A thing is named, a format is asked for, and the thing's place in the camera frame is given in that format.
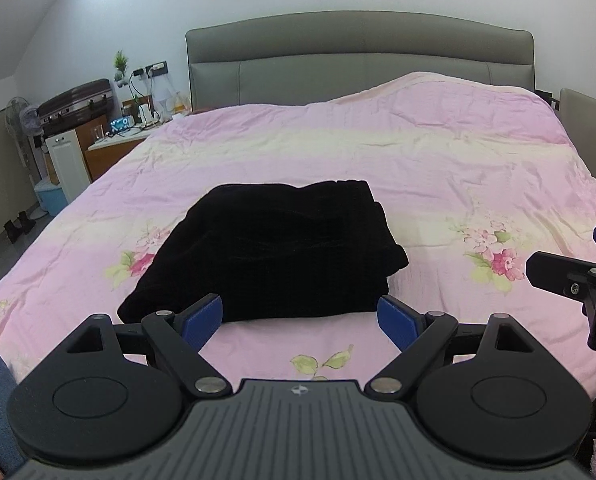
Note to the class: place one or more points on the small green potted plant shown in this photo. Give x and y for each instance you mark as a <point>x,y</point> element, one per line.
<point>121,64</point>

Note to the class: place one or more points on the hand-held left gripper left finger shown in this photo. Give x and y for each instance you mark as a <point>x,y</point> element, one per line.
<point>203,321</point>

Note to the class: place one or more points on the standing fan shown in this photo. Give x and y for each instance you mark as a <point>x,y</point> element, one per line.
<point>25,117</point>

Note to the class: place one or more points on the black shoes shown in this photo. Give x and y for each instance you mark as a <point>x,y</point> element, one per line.
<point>17,227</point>

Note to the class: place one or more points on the blue box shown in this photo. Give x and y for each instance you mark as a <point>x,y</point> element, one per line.
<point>121,125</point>

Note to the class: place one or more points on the light blue bucket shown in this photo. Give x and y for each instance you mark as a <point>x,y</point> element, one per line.
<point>51,199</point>

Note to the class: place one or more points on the black pants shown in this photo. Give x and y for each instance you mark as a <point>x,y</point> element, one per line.
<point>278,255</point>

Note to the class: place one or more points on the black wall socket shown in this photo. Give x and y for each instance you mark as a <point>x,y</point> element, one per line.
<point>156,68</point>

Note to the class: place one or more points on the grey bed headboard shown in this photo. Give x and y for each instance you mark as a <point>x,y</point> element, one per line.
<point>358,55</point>

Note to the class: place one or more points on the wooden nightstand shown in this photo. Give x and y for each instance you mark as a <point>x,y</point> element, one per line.
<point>110,157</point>

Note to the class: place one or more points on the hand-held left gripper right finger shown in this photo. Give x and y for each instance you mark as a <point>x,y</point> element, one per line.
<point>395,322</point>

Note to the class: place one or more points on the drinking glass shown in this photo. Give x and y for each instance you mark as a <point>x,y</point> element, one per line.
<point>97,134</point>

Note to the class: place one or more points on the dark brown suitcase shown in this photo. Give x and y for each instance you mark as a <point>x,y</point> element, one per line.
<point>75,102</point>

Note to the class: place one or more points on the clear plastic bottle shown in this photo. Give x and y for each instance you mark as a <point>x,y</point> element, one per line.
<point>177,105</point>

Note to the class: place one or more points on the pink floral blanket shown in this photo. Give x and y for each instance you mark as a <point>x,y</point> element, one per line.
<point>358,150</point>

